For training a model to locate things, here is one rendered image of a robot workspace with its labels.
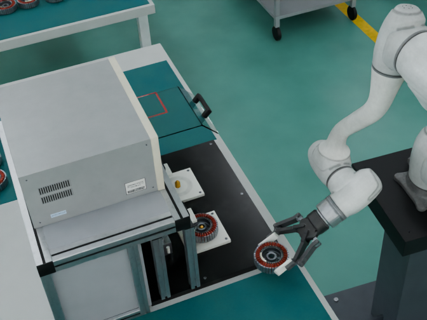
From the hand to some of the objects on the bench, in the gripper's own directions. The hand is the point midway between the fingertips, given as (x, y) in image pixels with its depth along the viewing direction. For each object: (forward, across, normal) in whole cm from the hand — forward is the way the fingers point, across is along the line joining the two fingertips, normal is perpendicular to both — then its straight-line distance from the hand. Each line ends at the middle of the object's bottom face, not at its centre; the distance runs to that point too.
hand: (272, 256), depth 226 cm
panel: (+38, +35, +16) cm, 54 cm away
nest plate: (+16, +23, +3) cm, 28 cm away
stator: (+16, +23, +4) cm, 28 cm away
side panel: (+52, +2, +22) cm, 56 cm away
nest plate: (+16, +47, +3) cm, 50 cm away
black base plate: (+18, +35, +2) cm, 40 cm away
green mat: (+37, -30, +13) cm, 49 cm away
